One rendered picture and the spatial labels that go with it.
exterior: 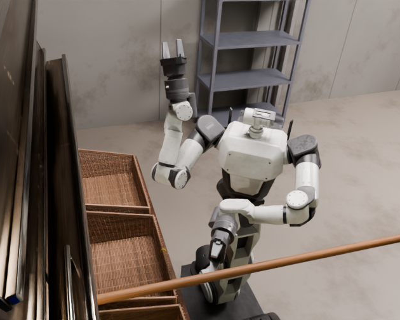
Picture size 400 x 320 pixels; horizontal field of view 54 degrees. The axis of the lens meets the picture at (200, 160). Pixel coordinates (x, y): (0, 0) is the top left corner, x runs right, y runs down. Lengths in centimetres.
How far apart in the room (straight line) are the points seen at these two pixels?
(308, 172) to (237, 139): 31
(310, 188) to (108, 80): 308
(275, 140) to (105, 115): 299
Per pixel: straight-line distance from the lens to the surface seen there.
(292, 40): 430
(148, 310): 179
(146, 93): 440
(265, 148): 160
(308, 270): 308
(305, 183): 153
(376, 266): 332
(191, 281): 130
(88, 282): 101
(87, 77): 419
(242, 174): 166
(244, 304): 257
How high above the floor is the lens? 222
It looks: 34 degrees down
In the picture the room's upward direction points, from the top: 5 degrees clockwise
